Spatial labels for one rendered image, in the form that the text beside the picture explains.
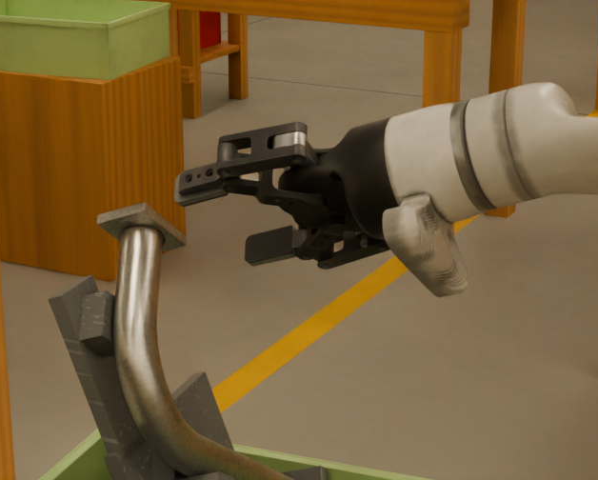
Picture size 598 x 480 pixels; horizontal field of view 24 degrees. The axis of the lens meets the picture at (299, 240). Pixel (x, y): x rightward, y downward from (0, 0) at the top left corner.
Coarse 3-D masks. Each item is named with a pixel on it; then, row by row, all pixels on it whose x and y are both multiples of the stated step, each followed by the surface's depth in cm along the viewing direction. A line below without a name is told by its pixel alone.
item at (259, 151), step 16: (272, 128) 86; (288, 128) 86; (304, 128) 86; (240, 144) 88; (256, 144) 86; (240, 160) 86; (256, 160) 86; (272, 160) 86; (288, 160) 86; (304, 160) 86; (224, 176) 87
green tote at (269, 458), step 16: (96, 432) 117; (80, 448) 114; (96, 448) 115; (240, 448) 114; (64, 464) 111; (80, 464) 113; (96, 464) 116; (272, 464) 113; (288, 464) 112; (304, 464) 111; (320, 464) 111; (336, 464) 111
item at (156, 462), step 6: (156, 456) 99; (156, 462) 99; (162, 462) 99; (156, 468) 99; (162, 468) 99; (168, 468) 98; (156, 474) 99; (162, 474) 98; (168, 474) 98; (174, 474) 98; (180, 474) 99; (204, 474) 97; (210, 474) 96; (216, 474) 96; (222, 474) 96
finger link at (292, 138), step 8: (280, 136) 86; (288, 136) 86; (296, 136) 86; (304, 136) 86; (272, 144) 86; (280, 144) 86; (288, 144) 85; (296, 144) 85; (304, 144) 86; (312, 152) 87; (312, 160) 87; (288, 168) 86
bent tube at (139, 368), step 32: (128, 224) 97; (160, 224) 97; (128, 256) 96; (160, 256) 97; (128, 288) 95; (128, 320) 93; (128, 352) 93; (128, 384) 93; (160, 384) 93; (160, 416) 93; (160, 448) 94; (192, 448) 95; (224, 448) 99
